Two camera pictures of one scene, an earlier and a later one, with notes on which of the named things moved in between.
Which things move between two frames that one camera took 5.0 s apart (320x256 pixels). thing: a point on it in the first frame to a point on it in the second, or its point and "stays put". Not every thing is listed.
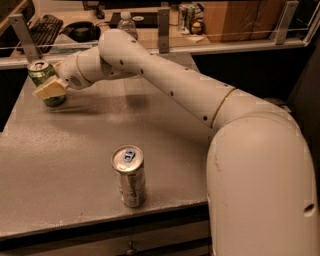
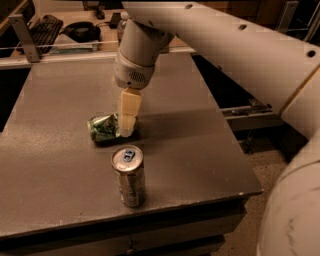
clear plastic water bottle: (127, 25) stays put
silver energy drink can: (127, 162) stays put
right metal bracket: (284, 23) stays put
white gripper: (69, 74) to (131, 75)
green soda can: (42, 72) to (104, 128)
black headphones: (82, 32) stays put
